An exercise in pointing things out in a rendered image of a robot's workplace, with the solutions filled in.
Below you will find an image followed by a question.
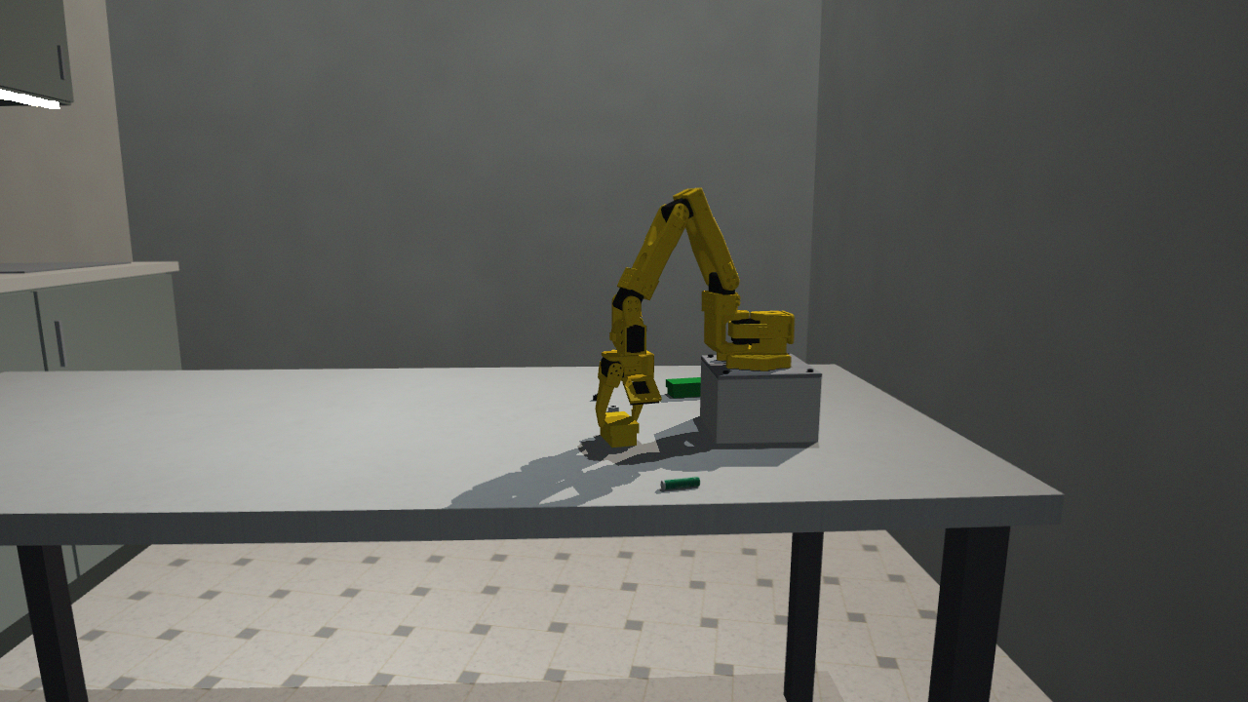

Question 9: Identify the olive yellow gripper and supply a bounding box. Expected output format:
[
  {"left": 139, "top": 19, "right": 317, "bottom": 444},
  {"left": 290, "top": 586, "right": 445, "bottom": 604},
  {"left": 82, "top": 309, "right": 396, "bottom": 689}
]
[{"left": 597, "top": 350, "right": 661, "bottom": 428}]

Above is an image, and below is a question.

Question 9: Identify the green aaa battery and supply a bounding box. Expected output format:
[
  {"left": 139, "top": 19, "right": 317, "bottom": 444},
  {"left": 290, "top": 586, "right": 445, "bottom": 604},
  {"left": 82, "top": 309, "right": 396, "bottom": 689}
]
[{"left": 661, "top": 477, "right": 700, "bottom": 488}]

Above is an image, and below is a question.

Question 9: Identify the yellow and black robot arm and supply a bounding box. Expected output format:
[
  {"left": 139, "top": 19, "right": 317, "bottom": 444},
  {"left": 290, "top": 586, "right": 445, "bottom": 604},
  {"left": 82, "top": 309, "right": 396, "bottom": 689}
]
[{"left": 609, "top": 189, "right": 791, "bottom": 371}]

